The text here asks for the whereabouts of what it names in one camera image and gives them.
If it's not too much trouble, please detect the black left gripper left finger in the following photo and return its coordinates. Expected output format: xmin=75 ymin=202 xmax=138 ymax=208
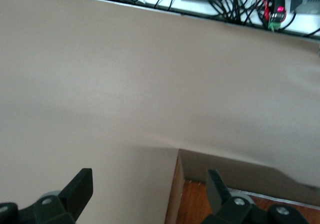
xmin=0 ymin=168 xmax=94 ymax=224

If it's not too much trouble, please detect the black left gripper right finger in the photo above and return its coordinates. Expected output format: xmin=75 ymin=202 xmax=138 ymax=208
xmin=201 ymin=169 xmax=311 ymax=224

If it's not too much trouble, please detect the dark red wooden cabinet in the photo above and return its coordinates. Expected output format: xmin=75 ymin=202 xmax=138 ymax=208
xmin=164 ymin=148 xmax=320 ymax=224

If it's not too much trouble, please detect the table cover sheet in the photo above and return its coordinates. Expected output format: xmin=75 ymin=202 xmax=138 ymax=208
xmin=0 ymin=0 xmax=320 ymax=224

